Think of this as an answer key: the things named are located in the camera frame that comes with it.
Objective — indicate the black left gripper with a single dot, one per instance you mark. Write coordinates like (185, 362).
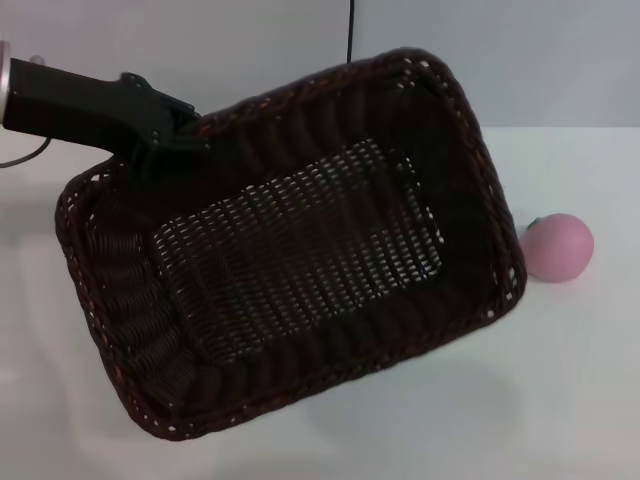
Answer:
(65, 107)

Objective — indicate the dark brown woven basket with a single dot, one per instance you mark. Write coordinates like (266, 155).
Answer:
(300, 250)

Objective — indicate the pink peach toy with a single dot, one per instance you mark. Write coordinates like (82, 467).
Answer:
(562, 250)

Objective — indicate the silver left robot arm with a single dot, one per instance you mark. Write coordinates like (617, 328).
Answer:
(4, 82)

